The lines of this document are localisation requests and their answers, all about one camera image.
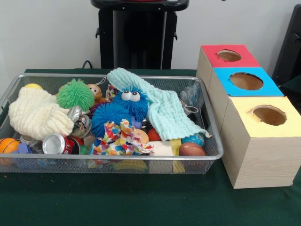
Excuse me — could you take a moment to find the orange monkey plush toy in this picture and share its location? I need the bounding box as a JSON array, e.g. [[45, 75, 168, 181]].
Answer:
[[87, 83, 106, 104]]

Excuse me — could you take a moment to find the wooden box with three holes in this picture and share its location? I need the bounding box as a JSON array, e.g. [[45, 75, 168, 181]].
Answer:
[[196, 44, 297, 189]]

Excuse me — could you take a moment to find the light blue quilted cloth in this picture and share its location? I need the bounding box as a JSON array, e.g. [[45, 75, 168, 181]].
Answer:
[[107, 67, 212, 142]]

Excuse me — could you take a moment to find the blue spiky ball with eyes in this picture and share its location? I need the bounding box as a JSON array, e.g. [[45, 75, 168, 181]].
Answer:
[[112, 86, 150, 122]]

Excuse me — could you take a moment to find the blue spiky rubber ball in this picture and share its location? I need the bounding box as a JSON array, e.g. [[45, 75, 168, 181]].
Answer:
[[91, 103, 132, 138]]

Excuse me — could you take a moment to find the colourful patterned cloth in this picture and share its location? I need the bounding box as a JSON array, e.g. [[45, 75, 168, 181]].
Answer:
[[90, 119, 155, 156]]

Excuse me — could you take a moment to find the brown toy football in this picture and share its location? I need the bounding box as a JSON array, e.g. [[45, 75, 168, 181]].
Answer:
[[179, 142, 207, 157]]

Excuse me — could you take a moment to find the green spiky rubber ball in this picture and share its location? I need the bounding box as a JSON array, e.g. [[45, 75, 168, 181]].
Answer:
[[56, 79, 95, 110]]

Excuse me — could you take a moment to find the dark green table cloth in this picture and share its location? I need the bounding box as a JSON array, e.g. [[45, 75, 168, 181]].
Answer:
[[0, 68, 301, 226]]

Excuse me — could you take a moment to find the red soda can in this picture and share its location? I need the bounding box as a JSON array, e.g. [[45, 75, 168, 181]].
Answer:
[[42, 132, 76, 155]]

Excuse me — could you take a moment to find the cream quilted cloth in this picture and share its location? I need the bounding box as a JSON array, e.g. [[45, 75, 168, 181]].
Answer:
[[8, 86, 75, 141]]

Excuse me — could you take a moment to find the yellow ball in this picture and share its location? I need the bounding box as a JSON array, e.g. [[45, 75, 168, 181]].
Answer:
[[24, 83, 44, 90]]

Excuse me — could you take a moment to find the orange toy basketball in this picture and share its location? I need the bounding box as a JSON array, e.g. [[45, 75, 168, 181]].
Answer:
[[0, 137, 21, 155]]

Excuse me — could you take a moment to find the black upright panel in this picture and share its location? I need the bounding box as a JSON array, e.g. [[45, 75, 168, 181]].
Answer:
[[272, 3, 301, 85]]

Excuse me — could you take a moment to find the silver wire mesh bin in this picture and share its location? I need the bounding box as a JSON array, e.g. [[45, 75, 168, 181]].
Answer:
[[0, 73, 224, 175]]

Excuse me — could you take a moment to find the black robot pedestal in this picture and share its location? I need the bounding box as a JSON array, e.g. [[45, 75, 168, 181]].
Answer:
[[90, 0, 190, 70]]

